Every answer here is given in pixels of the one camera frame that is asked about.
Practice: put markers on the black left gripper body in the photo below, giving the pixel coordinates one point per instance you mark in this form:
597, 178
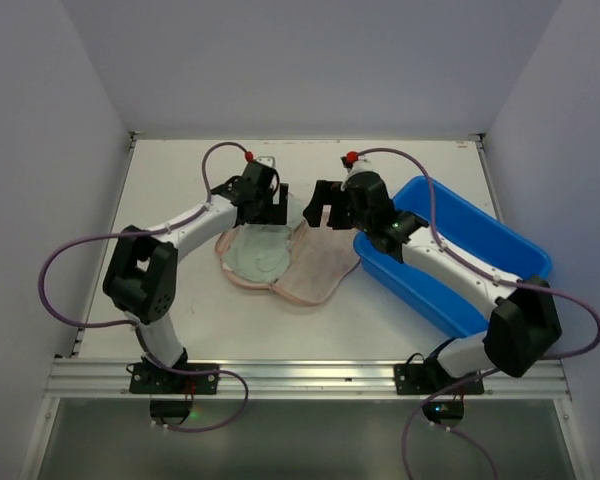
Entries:
262, 214

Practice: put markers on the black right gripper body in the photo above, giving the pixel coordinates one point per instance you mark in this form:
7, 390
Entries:
336, 204

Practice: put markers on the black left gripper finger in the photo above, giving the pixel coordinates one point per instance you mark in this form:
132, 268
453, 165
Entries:
282, 205
264, 213

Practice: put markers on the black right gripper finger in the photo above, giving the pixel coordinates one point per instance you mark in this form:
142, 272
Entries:
329, 193
313, 213

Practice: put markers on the white mint bra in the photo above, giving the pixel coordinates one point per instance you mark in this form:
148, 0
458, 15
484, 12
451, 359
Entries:
262, 253

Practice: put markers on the floral mesh laundry bag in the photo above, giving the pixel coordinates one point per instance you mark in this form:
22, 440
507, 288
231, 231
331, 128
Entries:
320, 260

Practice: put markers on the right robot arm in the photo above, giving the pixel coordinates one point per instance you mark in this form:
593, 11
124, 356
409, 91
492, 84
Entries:
472, 277

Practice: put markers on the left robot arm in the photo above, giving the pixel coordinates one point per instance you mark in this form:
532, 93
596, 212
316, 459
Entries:
141, 276

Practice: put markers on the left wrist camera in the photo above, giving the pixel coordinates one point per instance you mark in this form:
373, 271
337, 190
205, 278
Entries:
262, 160

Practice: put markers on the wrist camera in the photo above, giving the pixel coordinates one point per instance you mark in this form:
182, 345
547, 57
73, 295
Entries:
355, 163
262, 160

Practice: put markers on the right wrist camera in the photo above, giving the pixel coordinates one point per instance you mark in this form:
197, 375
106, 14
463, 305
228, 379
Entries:
355, 163

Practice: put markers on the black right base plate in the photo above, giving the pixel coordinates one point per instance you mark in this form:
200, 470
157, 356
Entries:
419, 376

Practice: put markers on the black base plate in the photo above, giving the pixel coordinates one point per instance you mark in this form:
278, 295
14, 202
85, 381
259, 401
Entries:
419, 376
148, 379

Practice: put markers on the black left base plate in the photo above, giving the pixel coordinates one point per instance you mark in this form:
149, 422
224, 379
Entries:
148, 379

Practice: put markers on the aluminium front rail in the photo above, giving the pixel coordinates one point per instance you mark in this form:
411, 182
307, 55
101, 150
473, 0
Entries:
298, 380

